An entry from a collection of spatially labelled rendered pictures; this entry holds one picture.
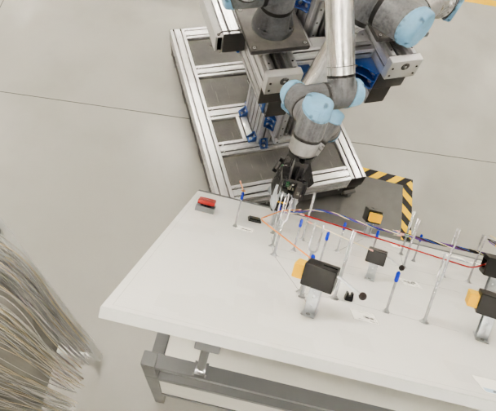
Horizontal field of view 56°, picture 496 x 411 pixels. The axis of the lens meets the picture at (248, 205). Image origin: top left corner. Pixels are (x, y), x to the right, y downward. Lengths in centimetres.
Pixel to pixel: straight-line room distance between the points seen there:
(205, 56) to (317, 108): 194
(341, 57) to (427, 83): 241
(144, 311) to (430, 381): 43
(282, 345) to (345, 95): 77
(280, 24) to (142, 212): 134
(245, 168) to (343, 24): 139
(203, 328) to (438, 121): 293
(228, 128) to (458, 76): 188
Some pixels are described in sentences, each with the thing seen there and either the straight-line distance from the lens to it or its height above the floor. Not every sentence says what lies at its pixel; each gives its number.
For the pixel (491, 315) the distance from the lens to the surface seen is 100.
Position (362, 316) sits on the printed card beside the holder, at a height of 150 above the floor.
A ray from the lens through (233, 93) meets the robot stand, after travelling 283.
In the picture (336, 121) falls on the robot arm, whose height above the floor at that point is 123.
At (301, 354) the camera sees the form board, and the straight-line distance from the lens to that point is 69.
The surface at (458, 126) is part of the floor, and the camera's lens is 350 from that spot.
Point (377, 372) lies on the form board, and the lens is 73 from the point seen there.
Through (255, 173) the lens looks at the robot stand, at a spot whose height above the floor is 21.
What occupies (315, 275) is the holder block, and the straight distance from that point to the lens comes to 80.
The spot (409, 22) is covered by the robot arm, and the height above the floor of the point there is 149.
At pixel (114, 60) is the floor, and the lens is 328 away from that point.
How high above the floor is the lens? 231
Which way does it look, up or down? 61 degrees down
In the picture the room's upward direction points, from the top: 16 degrees clockwise
